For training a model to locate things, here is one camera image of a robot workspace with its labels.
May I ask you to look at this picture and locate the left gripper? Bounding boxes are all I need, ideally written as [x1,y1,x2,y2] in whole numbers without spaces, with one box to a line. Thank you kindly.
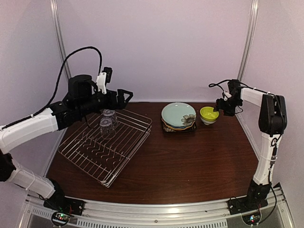
[76,87,132,116]

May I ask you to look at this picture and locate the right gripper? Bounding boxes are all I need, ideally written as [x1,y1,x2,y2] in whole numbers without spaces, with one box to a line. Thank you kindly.
[215,96,244,115]

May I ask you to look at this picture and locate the lime green bowl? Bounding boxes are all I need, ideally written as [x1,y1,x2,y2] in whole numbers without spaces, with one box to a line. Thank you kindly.
[199,106,219,122]

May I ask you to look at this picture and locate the pale striped bowl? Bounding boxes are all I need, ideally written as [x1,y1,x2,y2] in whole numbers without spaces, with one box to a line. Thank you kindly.
[200,117,217,125]

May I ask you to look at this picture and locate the clear glass cup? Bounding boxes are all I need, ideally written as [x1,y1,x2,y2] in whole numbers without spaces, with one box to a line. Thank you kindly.
[99,117,114,139]
[102,109,117,124]

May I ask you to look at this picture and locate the black floral square plate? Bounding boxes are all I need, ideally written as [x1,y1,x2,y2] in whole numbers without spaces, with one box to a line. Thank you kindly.
[162,123,197,133]

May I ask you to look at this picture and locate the light teal floral plate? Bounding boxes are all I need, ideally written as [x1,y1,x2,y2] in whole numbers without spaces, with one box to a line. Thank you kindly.
[161,102,196,126]

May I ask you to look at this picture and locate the yellow dotted scalloped plate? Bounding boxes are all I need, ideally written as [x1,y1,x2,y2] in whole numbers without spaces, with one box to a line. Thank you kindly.
[161,120,197,132]

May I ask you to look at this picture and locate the blue dotted scalloped plate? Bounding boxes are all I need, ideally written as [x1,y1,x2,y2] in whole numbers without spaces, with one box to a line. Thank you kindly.
[161,118,195,131]

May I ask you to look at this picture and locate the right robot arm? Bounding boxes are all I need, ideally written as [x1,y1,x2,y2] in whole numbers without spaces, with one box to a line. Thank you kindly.
[214,79,287,210]

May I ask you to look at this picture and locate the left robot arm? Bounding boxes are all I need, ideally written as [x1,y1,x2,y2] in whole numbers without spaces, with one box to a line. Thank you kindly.
[0,72,133,211]

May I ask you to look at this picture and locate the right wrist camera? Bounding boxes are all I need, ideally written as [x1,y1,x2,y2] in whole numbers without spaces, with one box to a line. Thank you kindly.
[222,91,232,101]

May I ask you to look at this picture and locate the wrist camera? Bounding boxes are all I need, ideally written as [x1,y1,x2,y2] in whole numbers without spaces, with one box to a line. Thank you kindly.
[96,67,113,95]
[222,91,232,101]

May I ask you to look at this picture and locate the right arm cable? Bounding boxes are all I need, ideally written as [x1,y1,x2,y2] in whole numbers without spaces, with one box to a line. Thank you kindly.
[208,79,274,114]

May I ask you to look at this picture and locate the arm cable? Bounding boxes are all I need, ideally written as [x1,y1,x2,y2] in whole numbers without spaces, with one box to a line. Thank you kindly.
[208,79,274,114]
[0,47,103,131]

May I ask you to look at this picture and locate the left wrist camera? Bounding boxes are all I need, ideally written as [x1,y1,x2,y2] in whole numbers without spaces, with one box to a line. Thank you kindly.
[96,67,113,95]

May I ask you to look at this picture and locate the wire dish rack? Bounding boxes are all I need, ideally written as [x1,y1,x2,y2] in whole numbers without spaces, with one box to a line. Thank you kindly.
[58,109,152,188]

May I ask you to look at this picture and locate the right aluminium frame post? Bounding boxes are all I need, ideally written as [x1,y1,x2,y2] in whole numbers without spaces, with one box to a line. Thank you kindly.
[237,0,259,81]

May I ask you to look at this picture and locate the aluminium frame post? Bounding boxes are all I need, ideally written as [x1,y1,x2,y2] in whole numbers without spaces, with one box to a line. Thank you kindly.
[49,0,72,80]
[237,0,259,81]

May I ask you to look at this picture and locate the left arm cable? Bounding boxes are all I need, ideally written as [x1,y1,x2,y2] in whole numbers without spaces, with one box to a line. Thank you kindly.
[0,47,103,131]

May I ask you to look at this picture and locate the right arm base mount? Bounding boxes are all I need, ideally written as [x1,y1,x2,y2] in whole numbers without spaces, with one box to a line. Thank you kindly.
[227,196,268,215]

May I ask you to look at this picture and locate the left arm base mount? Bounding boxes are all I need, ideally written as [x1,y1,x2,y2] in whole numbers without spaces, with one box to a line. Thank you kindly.
[43,197,85,216]

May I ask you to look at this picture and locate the left aluminium frame post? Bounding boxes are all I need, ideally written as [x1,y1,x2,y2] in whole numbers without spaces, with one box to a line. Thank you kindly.
[49,0,72,80]

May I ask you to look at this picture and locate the aluminium front rail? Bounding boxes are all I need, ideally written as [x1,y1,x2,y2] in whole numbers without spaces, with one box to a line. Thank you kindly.
[23,190,293,228]

